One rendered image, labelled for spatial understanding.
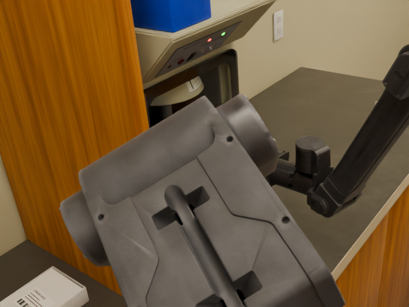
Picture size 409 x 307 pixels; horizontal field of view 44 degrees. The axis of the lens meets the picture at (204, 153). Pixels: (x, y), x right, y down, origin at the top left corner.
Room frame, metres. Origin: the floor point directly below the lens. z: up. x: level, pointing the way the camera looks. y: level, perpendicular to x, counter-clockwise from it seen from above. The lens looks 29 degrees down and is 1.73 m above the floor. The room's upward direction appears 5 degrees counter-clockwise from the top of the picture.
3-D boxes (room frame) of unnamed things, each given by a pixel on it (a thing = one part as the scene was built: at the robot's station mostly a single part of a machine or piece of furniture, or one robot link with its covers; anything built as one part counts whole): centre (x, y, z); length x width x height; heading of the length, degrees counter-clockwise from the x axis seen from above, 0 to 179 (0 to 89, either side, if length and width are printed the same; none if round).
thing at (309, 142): (0.86, -0.23, 1.18); 0.12 x 0.09 x 0.11; 31
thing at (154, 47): (0.93, -0.03, 1.46); 0.32 x 0.12 x 0.10; 139
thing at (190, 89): (0.96, 0.01, 1.19); 0.30 x 0.01 x 0.40; 139
